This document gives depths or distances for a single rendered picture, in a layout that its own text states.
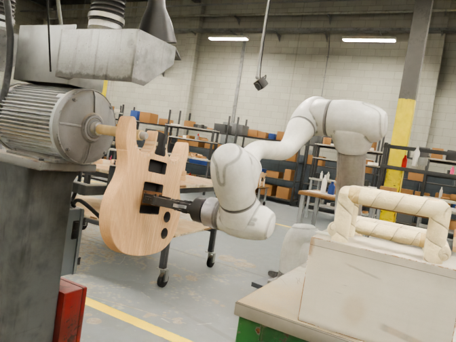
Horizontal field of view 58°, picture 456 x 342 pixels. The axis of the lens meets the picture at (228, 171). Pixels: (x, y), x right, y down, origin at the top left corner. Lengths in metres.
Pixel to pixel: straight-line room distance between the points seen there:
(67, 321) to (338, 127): 1.25
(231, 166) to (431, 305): 0.51
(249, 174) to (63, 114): 0.64
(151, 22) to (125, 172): 0.49
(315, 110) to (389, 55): 11.10
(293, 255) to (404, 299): 1.00
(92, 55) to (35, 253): 0.73
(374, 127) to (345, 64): 11.29
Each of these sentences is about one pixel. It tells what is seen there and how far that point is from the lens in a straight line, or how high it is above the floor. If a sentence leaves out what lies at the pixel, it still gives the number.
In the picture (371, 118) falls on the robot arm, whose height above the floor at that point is 1.42.
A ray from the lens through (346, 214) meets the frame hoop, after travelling 0.84.
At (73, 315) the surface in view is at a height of 0.52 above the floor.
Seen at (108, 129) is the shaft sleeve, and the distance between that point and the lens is 1.39.
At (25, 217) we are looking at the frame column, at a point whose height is 0.92.
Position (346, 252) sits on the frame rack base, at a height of 1.09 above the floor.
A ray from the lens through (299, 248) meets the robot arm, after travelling 1.79.
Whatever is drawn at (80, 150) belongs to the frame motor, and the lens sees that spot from 1.44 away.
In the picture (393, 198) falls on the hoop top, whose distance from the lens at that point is 0.83.
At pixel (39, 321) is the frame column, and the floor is 0.52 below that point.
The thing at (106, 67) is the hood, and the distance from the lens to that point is 1.23.
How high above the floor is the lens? 1.25
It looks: 3 degrees down
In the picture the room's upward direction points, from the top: 9 degrees clockwise
